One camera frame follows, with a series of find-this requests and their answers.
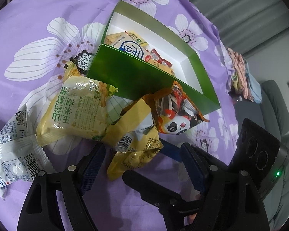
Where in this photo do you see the orange panda snack bag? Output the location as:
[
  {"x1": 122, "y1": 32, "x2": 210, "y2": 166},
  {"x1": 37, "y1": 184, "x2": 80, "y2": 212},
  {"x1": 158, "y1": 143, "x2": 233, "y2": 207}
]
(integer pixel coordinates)
[{"x1": 142, "y1": 81, "x2": 209, "y2": 135}]

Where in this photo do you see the yellow snack wrapper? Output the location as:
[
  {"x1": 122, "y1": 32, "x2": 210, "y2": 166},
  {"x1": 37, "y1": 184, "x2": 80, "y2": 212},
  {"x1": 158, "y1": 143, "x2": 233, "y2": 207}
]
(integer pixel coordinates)
[{"x1": 102, "y1": 99, "x2": 161, "y2": 180}]

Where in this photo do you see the red snack packet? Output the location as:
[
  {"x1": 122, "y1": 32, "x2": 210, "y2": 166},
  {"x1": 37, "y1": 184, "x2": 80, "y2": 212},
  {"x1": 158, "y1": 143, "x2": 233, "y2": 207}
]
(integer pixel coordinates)
[{"x1": 150, "y1": 49, "x2": 173, "y2": 68}]

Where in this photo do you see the white blue biscuit packet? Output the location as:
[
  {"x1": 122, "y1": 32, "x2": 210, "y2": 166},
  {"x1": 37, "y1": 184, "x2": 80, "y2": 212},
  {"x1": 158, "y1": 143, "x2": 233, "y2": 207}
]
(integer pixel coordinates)
[{"x1": 110, "y1": 32, "x2": 152, "y2": 62}]

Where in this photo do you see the orange yellow cracker packet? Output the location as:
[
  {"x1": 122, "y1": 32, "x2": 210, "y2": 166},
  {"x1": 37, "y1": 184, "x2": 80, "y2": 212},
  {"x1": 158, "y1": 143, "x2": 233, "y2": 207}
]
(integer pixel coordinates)
[{"x1": 148, "y1": 59, "x2": 175, "y2": 77}]

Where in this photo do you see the small yellow snack packet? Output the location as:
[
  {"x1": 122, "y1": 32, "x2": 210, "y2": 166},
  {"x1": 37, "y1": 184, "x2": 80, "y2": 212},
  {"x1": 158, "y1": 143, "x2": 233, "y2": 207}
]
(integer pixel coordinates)
[{"x1": 104, "y1": 31, "x2": 149, "y2": 49}]

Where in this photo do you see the pale yellow corn snack bag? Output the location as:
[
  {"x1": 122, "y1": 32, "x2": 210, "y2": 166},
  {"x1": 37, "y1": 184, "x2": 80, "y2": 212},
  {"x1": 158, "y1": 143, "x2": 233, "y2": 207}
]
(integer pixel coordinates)
[{"x1": 36, "y1": 62, "x2": 118, "y2": 146}]

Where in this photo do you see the white barcode snack packet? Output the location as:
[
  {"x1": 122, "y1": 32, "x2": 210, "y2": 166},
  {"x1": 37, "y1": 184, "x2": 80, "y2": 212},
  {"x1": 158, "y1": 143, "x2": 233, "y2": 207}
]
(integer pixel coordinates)
[{"x1": 0, "y1": 104, "x2": 55, "y2": 200}]

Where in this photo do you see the green cardboard box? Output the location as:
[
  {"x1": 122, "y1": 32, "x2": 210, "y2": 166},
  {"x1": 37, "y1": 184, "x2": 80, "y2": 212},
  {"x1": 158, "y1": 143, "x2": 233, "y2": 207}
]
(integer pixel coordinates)
[{"x1": 87, "y1": 1, "x2": 220, "y2": 115}]

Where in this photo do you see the grey sofa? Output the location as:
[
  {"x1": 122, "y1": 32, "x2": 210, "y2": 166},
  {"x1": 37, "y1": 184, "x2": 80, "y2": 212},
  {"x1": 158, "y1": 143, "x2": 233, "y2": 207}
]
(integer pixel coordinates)
[{"x1": 234, "y1": 80, "x2": 289, "y2": 230}]

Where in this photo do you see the folded pink clothes pile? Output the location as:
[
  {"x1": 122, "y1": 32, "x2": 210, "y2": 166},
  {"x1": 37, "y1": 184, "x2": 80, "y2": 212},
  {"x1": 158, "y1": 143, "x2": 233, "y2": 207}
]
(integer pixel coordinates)
[{"x1": 227, "y1": 48, "x2": 262, "y2": 104}]

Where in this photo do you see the grey curtain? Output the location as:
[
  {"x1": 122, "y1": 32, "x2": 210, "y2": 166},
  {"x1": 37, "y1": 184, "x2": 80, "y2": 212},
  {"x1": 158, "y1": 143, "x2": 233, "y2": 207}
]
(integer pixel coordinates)
[{"x1": 189, "y1": 0, "x2": 289, "y2": 54}]

